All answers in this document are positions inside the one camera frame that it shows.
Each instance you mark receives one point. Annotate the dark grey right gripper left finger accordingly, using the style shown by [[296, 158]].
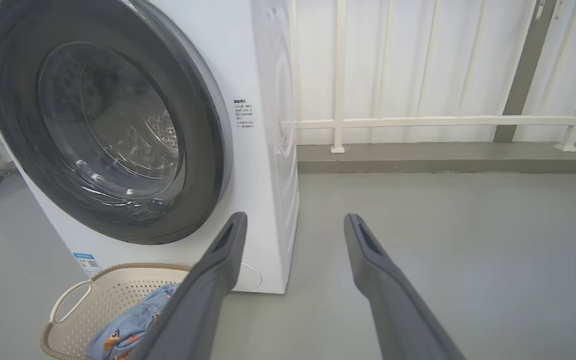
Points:
[[203, 300]]

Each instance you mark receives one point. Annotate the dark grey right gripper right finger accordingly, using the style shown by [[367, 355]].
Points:
[[393, 310]]

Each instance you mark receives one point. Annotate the blue cartoon print garment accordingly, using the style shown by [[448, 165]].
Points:
[[128, 325]]

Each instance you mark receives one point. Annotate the dark round glass washer door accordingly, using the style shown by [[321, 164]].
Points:
[[203, 150]]

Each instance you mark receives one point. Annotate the cream perforated laundry basket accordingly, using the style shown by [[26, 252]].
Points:
[[103, 300]]

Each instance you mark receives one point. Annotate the white front-load washing machine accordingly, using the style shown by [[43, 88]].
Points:
[[248, 200]]

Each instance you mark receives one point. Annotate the round white filter cover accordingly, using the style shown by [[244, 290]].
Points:
[[250, 277]]

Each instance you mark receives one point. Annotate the blue energy label sticker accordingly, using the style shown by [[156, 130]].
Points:
[[87, 264]]

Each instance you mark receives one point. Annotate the white metal railing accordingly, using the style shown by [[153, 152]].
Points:
[[418, 121]]

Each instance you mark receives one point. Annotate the grey vertical post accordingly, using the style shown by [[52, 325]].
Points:
[[523, 75]]

